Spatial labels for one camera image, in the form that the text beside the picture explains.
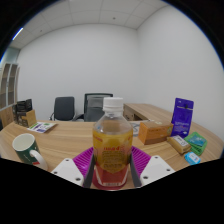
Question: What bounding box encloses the dark padded office chair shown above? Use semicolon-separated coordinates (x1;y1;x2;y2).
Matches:
49;96;76;122

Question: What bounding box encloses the small light blue packet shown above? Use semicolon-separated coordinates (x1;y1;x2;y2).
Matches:
184;151;202;166

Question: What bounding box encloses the rectangular ceiling light panel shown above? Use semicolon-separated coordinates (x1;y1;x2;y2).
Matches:
11;27;25;42

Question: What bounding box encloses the purple stand-up pouch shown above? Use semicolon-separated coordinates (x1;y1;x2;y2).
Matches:
170;97;195;138

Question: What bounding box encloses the orange cardboard box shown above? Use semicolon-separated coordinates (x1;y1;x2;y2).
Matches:
137;120;175;146

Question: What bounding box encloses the small tan box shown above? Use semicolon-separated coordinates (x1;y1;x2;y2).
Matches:
166;134;192;155

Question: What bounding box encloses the white printed leaflet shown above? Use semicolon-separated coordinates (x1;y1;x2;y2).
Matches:
27;121;58;135

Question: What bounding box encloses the white paper sheet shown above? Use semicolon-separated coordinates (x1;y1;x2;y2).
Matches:
130;120;149;138

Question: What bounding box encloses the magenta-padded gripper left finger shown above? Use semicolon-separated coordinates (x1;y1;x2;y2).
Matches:
50;147;97;189

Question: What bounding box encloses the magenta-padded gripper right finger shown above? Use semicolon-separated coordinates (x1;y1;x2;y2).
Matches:
129;145;176;188

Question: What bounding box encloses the yellow-labelled drink bottle white cap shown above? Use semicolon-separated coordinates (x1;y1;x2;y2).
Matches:
92;96;134;188

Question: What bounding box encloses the green and white mug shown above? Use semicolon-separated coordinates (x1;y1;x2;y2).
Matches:
12;133;49;172

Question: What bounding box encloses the small dark printed box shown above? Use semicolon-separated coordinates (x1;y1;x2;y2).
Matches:
15;98;34;113

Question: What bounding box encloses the green packet stack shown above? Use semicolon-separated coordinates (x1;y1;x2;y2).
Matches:
184;131;208;157

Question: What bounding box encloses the black mesh office chair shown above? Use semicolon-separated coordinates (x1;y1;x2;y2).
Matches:
73;92;114;123

